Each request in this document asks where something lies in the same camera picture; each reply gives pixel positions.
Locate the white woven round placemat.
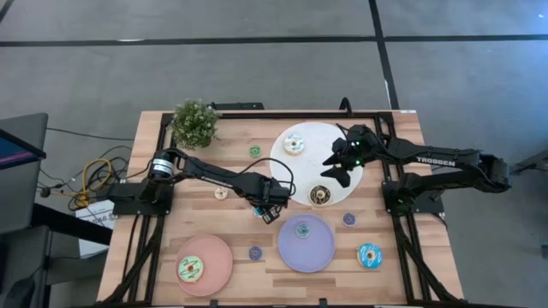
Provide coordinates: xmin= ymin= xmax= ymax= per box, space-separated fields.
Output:
xmin=269 ymin=121 xmax=364 ymax=207

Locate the black box at table edge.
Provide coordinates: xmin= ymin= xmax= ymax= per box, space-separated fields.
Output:
xmin=211 ymin=101 xmax=265 ymax=111

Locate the pink plate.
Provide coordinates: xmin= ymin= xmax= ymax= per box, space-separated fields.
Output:
xmin=175 ymin=234 xmax=234 ymax=297

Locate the black cable bundle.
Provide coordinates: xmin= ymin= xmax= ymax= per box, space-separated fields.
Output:
xmin=37 ymin=126 xmax=142 ymax=213

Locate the white printed box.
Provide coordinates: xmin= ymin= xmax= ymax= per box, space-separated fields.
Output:
xmin=75 ymin=199 xmax=117 ymax=258

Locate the purple plate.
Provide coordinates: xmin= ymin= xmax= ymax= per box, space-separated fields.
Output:
xmin=277 ymin=214 xmax=337 ymax=274

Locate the large pale green iced donut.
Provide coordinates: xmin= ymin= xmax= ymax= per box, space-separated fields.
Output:
xmin=177 ymin=255 xmax=205 ymax=283

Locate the potted plant black pot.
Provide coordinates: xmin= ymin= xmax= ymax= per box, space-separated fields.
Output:
xmin=170 ymin=98 xmax=222 ymax=151

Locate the black stand leg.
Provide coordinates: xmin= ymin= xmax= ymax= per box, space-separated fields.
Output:
xmin=513 ymin=147 xmax=548 ymax=175

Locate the large white blue-drizzled donut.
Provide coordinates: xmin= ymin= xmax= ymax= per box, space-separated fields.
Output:
xmin=283 ymin=133 xmax=306 ymax=156

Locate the black desk beam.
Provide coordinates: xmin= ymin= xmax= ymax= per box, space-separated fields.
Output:
xmin=32 ymin=203 xmax=113 ymax=246

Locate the large chocolate iced donut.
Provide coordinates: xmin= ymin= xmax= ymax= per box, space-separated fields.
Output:
xmin=308 ymin=184 xmax=331 ymax=206

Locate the computer monitor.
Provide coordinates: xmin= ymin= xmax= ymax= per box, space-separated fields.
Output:
xmin=0 ymin=127 xmax=47 ymax=171

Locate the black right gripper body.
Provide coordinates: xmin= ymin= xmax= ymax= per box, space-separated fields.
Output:
xmin=332 ymin=125 xmax=383 ymax=171

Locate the black metal table frame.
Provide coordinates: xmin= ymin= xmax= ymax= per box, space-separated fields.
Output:
xmin=100 ymin=110 xmax=468 ymax=308

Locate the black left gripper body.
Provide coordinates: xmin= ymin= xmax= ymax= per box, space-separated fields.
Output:
xmin=253 ymin=176 xmax=293 ymax=211

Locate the yellow cable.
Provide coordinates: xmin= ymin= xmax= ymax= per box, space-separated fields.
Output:
xmin=68 ymin=157 xmax=113 ymax=210

